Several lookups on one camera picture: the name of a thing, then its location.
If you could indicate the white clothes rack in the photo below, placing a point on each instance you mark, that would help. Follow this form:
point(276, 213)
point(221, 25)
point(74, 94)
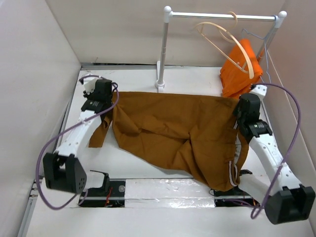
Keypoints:
point(168, 13)

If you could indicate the orange garment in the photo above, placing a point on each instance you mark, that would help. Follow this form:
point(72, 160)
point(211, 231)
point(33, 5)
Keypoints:
point(234, 81)

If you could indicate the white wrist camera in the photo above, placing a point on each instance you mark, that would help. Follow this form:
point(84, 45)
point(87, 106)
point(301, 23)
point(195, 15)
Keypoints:
point(89, 86)
point(259, 90)

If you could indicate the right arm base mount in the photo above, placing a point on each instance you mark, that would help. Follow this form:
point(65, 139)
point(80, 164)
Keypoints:
point(233, 197)

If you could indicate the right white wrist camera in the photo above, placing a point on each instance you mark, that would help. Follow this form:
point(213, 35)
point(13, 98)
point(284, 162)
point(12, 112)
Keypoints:
point(259, 90)

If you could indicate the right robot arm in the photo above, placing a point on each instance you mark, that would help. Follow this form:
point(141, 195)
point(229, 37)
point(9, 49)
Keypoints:
point(285, 199)

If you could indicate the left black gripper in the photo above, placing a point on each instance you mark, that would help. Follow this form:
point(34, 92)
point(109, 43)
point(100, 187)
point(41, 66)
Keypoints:
point(88, 97)

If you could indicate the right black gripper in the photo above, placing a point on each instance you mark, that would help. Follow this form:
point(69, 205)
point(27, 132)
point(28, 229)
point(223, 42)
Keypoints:
point(236, 110)

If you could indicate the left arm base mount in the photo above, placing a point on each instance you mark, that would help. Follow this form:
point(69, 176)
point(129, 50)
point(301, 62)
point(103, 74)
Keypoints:
point(102, 191)

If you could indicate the brown trousers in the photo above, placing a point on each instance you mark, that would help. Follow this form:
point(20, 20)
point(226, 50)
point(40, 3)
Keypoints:
point(191, 133)

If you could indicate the blue wire hanger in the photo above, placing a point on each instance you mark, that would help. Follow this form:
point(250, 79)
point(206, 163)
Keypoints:
point(265, 54)

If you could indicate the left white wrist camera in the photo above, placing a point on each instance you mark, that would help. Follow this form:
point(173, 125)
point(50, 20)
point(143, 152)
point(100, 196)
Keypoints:
point(89, 86)

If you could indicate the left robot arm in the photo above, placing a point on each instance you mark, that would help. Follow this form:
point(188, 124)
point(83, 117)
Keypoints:
point(63, 169)

